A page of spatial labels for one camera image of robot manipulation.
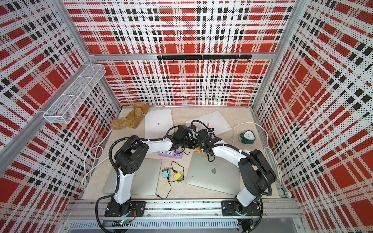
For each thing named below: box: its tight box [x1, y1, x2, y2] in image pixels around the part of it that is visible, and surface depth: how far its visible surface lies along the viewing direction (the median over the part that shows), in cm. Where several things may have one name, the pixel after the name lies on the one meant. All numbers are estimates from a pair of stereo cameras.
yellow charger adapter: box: [173, 171, 184, 181], surface depth 85 cm
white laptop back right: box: [185, 110, 233, 136], surface depth 114 cm
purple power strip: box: [157, 149, 183, 160], surface depth 93 cm
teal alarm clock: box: [239, 130, 256, 145], surface depth 100 cm
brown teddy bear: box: [111, 101, 150, 131], surface depth 103 cm
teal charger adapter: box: [162, 168, 170, 179], surface depth 86 cm
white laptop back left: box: [144, 108, 175, 141], surface depth 113 cm
